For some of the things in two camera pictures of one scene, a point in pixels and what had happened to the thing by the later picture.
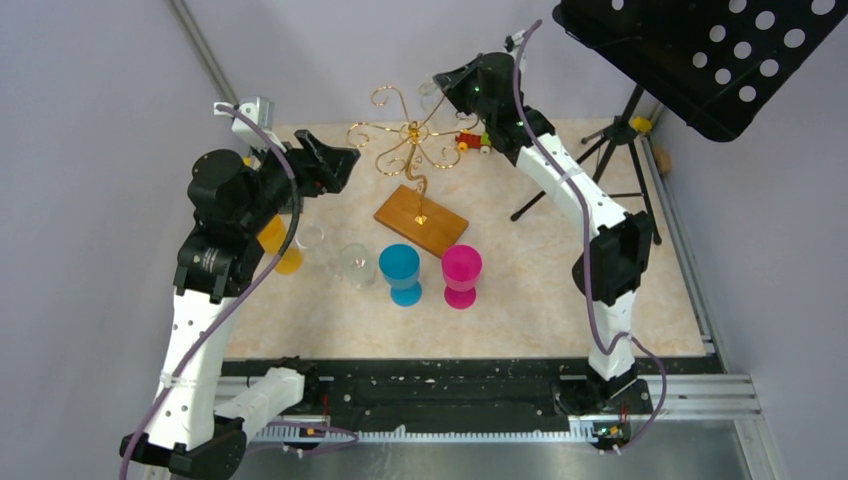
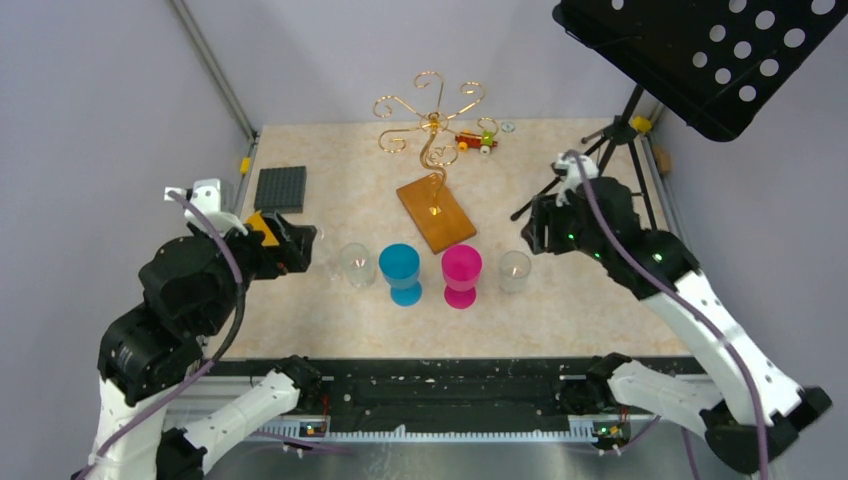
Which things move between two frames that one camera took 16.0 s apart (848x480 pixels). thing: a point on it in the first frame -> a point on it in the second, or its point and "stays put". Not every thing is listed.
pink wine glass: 462,264 stays put
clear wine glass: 438,104 -> 515,267
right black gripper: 451,80 -> 540,231
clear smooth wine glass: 312,241 stays put
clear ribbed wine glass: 356,261 stays put
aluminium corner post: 181,10 stays put
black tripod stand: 625,131 stays put
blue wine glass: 399,266 stays put
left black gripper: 327,175 -> 292,253
